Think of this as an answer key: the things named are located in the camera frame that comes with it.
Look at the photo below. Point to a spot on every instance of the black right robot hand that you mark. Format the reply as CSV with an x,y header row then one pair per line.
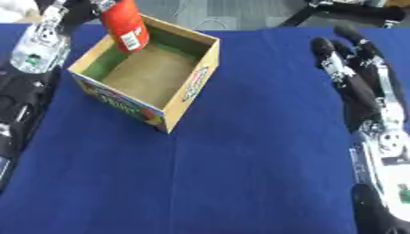
x,y
359,85

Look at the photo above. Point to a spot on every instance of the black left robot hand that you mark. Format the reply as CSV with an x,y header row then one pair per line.
x,y
80,12

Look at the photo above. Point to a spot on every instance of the black tripod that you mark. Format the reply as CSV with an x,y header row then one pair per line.
x,y
352,12

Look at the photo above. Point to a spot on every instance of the red bottle with white label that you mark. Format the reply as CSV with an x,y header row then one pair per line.
x,y
125,27

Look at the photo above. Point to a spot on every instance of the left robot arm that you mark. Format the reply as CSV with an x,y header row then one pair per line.
x,y
37,48

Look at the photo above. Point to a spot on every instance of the open cardboard box green inside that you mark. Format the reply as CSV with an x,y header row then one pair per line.
x,y
152,74

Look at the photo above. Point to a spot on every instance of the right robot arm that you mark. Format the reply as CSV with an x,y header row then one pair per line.
x,y
388,170

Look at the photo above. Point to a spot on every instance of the white bag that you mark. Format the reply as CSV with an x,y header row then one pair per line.
x,y
15,9

